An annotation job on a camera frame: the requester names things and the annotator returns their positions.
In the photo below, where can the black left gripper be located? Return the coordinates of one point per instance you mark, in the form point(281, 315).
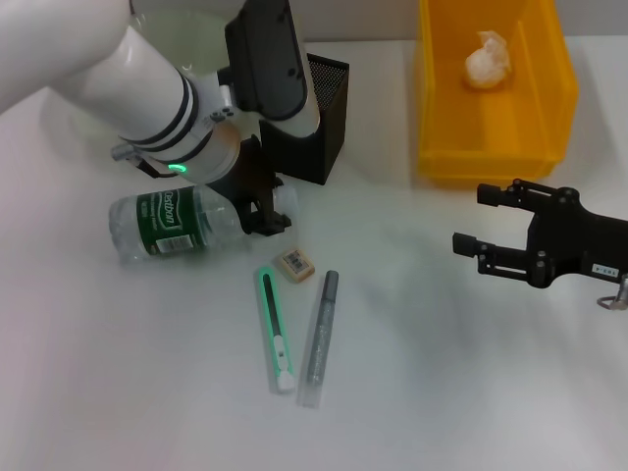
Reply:
point(250, 172)

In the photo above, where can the white paper ball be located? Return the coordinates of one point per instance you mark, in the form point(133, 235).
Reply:
point(488, 61)

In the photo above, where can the grey pen in clear sleeve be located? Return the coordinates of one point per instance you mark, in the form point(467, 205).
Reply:
point(321, 333)

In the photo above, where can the green utility knife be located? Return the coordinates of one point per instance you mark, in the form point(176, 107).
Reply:
point(275, 324)

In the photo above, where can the yellow plastic bin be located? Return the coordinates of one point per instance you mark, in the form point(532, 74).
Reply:
point(490, 122)

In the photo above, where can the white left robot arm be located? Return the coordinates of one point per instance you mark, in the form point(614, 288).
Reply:
point(122, 73)

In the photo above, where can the pale green glass fruit plate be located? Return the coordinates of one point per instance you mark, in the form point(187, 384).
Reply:
point(206, 39)

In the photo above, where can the beige eraser with barcode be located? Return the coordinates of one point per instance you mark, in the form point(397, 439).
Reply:
point(296, 265)

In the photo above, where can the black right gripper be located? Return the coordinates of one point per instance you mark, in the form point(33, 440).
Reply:
point(579, 240)

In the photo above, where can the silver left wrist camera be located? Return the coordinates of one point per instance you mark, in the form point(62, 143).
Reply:
point(265, 54)

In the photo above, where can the black mesh pen holder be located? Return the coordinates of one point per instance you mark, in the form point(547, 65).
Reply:
point(324, 137)

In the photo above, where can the clear green-label water bottle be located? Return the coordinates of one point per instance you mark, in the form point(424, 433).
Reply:
point(172, 221)

